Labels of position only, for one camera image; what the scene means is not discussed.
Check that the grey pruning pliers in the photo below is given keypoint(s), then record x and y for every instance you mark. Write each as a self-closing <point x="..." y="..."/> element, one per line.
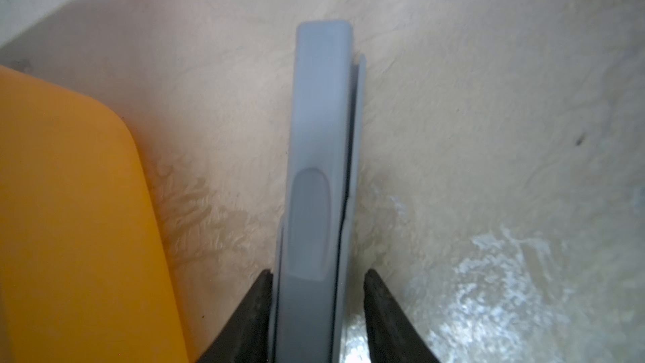
<point x="312" y="260"/>

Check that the yellow plastic storage tray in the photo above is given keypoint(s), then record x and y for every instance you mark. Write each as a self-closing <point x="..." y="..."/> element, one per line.
<point x="83" y="272"/>

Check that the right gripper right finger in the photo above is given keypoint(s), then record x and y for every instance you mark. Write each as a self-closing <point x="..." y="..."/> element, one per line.
<point x="391" y="335"/>

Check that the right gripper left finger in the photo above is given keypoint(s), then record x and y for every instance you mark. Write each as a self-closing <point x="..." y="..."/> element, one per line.
<point x="244" y="338"/>

